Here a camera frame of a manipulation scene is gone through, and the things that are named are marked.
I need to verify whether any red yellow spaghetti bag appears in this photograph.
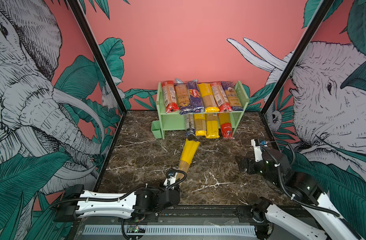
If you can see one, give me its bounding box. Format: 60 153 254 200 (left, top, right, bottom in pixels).
219 113 233 140

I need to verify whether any clear blue spaghetti bag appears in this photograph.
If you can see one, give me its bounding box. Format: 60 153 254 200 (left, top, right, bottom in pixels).
184 114 196 138

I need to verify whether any red spaghetti bag white label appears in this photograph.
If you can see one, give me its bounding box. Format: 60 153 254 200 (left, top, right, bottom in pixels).
210 83 232 113

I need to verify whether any yellow Pastatime spaghetti bag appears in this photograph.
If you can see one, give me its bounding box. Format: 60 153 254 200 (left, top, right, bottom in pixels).
198 83 220 113

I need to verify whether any Ankara spaghetti bag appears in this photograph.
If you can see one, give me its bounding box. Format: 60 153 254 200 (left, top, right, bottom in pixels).
221 81 244 111

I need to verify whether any blue Barilla spaghetti bag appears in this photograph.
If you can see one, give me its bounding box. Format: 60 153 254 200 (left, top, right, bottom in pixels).
187 80 205 113

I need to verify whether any blue yellow spaghetti bag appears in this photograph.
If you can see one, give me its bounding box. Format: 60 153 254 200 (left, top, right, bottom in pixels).
175 78 194 115

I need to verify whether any red white-label spaghetti bag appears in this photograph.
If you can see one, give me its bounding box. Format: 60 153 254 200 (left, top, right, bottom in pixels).
162 81 180 114

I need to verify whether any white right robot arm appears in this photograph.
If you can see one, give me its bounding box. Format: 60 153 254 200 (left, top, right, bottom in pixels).
238 146 363 240

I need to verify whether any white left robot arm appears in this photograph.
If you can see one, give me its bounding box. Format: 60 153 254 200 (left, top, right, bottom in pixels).
49 185 180 223

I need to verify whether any green metal shelf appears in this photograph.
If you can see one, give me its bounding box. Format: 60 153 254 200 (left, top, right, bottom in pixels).
156 81 250 139

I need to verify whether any white vented strip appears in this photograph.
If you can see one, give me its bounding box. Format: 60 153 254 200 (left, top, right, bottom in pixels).
82 225 257 237

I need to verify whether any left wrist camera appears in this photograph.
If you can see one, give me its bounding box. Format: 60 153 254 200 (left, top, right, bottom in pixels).
164 175 177 188

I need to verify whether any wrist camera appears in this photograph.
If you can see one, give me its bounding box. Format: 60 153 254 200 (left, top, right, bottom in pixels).
164 175 177 188
251 139 269 163

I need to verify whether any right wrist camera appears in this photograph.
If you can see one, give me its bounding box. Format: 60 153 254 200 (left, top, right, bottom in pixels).
251 139 269 163

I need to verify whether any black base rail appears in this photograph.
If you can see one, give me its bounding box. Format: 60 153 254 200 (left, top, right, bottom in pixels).
75 203 315 224

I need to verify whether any black enclosure frame post right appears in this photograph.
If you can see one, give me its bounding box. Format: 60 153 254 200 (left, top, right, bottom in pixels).
260 0 334 115

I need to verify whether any black enclosure frame post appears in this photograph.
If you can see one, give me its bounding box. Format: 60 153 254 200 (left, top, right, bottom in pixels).
260 0 334 115
67 1 127 192

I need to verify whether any black enclosure frame post left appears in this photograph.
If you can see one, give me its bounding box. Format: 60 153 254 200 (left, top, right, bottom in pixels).
67 1 127 192

